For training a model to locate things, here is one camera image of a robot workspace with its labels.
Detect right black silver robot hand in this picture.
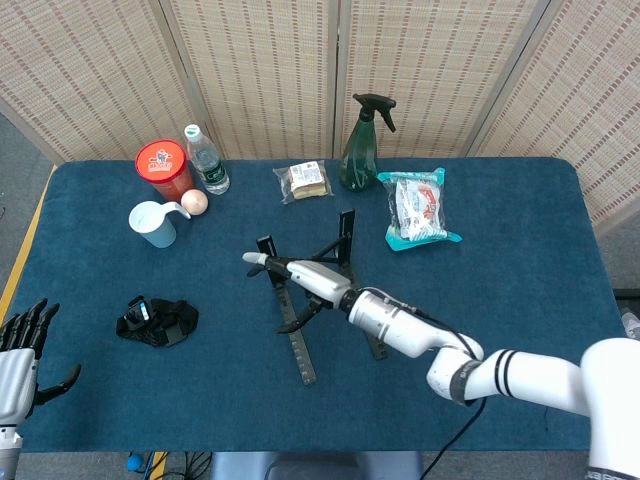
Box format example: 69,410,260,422
241,251,354,335

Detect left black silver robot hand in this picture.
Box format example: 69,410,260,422
0,298,83,429

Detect black folding laptop stand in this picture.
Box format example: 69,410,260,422
255,208,390,387

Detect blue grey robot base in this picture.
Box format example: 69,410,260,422
208,451,425,480

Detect plastic wrapped sandwich cake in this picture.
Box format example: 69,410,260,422
272,159,335,206

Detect teal snack package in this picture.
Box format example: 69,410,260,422
376,167,464,253

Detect green spray bottle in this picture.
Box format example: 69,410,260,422
338,92,398,193

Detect peach coloured ball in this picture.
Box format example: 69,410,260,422
180,188,209,218

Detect clear plastic water bottle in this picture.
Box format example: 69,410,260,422
183,123,232,196

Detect blue table cloth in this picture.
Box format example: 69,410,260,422
0,157,629,454

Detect red orange lidded tub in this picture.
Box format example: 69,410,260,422
134,138,196,203

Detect bamboo folding screen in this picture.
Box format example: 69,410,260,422
0,0,640,236

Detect grey sneaker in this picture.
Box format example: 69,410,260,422
619,308,640,342

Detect black strap bundle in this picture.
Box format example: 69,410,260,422
115,295,200,348

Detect light blue handled cup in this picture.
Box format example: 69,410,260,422
127,200,193,250

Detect black floor cables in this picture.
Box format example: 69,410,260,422
142,451,214,480

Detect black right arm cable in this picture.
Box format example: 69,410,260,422
382,294,489,480

